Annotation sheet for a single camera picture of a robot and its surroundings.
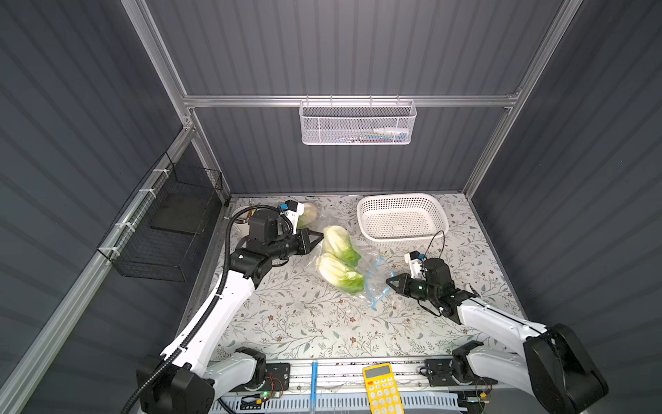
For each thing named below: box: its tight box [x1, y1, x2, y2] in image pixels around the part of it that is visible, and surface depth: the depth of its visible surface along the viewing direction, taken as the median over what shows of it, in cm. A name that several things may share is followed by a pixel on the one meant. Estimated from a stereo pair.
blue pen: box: [310, 359, 319, 414], surface depth 72 cm
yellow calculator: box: [362, 362, 406, 414], surface depth 72 cm
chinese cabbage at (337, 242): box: [322, 225, 363, 268], surface depth 79 cm
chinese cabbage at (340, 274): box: [317, 252, 365, 295], surface depth 77 cm
